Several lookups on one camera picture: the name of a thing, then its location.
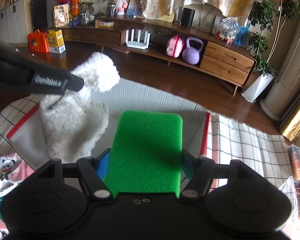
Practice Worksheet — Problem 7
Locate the green sponge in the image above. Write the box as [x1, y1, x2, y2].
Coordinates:
[104, 110, 183, 196]

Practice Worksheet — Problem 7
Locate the white fluffy cloth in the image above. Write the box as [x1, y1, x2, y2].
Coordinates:
[39, 52, 120, 163]

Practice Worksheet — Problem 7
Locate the printed wrapper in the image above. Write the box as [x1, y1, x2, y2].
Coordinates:
[0, 153, 24, 197]

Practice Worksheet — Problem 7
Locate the orange gift box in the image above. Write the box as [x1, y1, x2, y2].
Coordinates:
[27, 30, 49, 53]

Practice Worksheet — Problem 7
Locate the checked white tablecloth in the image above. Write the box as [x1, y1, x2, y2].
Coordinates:
[0, 97, 300, 240]

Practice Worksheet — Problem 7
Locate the yellow carton box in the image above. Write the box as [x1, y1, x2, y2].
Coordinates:
[46, 29, 65, 54]

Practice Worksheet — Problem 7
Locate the black mini fridge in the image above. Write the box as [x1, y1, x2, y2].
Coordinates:
[30, 0, 58, 31]

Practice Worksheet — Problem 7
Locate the red cardboard box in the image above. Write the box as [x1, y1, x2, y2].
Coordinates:
[7, 79, 207, 170]

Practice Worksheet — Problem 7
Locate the printed snack box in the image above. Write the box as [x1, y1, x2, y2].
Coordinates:
[53, 3, 69, 28]

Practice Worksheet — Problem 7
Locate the purple kettlebell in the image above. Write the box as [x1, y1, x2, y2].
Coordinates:
[182, 37, 204, 64]

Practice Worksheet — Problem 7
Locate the yellow curtain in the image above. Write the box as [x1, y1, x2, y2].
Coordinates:
[281, 103, 300, 141]

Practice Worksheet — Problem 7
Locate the wooden tv cabinet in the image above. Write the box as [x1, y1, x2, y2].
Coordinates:
[62, 16, 256, 89]

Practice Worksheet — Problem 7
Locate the pink small bag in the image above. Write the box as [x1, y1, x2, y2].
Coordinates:
[166, 35, 185, 58]

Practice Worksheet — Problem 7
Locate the white wifi router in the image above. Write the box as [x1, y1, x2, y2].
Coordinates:
[125, 29, 151, 50]

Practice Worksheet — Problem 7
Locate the blue plastic bottle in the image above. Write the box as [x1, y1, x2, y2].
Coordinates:
[233, 25, 249, 47]

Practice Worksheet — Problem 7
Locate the plastic bag of snacks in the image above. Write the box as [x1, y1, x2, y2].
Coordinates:
[215, 17, 240, 44]

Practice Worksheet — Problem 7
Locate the black cylindrical speaker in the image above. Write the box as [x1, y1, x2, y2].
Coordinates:
[180, 8, 195, 28]

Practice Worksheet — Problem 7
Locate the tall potted plant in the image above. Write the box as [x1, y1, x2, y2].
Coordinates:
[241, 0, 300, 103]

